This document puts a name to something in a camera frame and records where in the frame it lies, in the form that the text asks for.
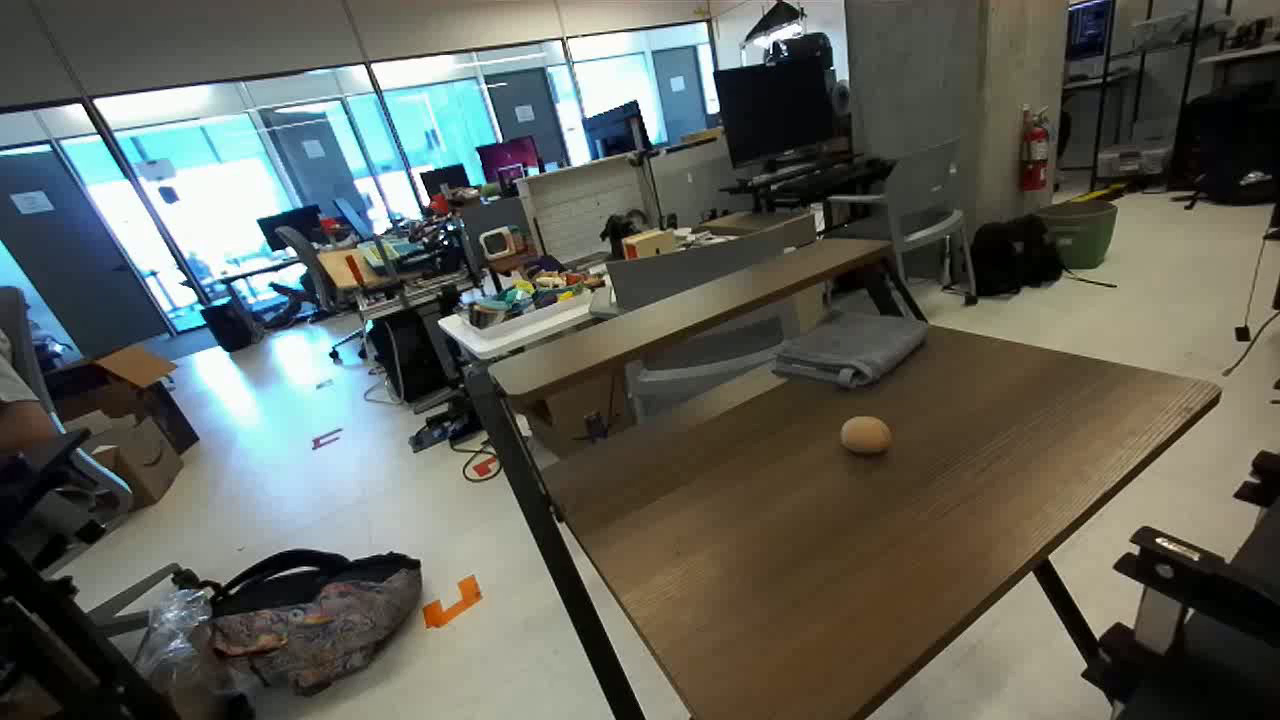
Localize green bin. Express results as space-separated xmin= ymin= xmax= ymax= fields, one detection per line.
xmin=1041 ymin=195 xmax=1120 ymax=272

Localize black backpack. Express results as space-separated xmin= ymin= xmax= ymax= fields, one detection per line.
xmin=967 ymin=210 xmax=1067 ymax=298

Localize black tripod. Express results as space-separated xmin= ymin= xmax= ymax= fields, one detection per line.
xmin=1233 ymin=195 xmax=1280 ymax=343

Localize white pegboard partition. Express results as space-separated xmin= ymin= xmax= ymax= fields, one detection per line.
xmin=516 ymin=156 xmax=658 ymax=267

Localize large black television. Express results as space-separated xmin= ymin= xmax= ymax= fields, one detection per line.
xmin=713 ymin=56 xmax=849 ymax=172

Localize clear plastic bag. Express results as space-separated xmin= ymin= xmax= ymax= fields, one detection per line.
xmin=134 ymin=583 xmax=224 ymax=720

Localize orange floor bracket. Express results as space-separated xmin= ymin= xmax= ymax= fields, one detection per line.
xmin=419 ymin=572 xmax=484 ymax=632

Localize round tan cookie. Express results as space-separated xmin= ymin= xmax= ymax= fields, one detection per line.
xmin=836 ymin=411 xmax=897 ymax=461

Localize seated person white shirt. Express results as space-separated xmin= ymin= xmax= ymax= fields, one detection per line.
xmin=0 ymin=324 xmax=64 ymax=463

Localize colourful toy pile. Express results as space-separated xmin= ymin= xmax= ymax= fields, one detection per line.
xmin=464 ymin=256 xmax=597 ymax=331

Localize black computer monitor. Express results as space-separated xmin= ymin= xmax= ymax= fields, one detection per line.
xmin=579 ymin=100 xmax=654 ymax=165
xmin=252 ymin=202 xmax=327 ymax=256
xmin=417 ymin=159 xmax=471 ymax=202

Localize black power strip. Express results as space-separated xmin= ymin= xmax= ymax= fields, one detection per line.
xmin=409 ymin=402 xmax=484 ymax=451

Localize black equipment case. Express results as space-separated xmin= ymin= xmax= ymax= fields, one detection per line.
xmin=1172 ymin=75 xmax=1280 ymax=202

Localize black equipment stand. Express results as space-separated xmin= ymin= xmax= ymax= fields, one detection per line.
xmin=0 ymin=531 xmax=178 ymax=720

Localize monitor with pink screen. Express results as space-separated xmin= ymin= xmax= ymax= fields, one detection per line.
xmin=471 ymin=137 xmax=548 ymax=191

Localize red fire extinguisher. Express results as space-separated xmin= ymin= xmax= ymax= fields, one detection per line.
xmin=1022 ymin=108 xmax=1055 ymax=195

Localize wooden desk with clutter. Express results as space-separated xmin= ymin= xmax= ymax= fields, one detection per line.
xmin=484 ymin=234 xmax=897 ymax=402

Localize tan box with slot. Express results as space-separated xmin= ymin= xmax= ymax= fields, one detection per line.
xmin=617 ymin=226 xmax=688 ymax=265

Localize white work table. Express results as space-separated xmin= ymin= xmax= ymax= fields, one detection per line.
xmin=436 ymin=285 xmax=617 ymax=368

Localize large open cardboard box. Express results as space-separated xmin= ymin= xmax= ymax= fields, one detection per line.
xmin=44 ymin=343 xmax=199 ymax=455

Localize grey terry towel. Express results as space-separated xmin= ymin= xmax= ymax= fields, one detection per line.
xmin=769 ymin=312 xmax=932 ymax=392

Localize camouflage backpack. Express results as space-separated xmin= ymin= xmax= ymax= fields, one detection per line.
xmin=204 ymin=547 xmax=430 ymax=696

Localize small cardboard box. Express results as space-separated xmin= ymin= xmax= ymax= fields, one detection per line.
xmin=71 ymin=411 xmax=190 ymax=509

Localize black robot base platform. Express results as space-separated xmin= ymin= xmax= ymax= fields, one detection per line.
xmin=1081 ymin=449 xmax=1280 ymax=720

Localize small beige screen device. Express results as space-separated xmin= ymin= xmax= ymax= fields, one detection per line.
xmin=478 ymin=221 xmax=519 ymax=265

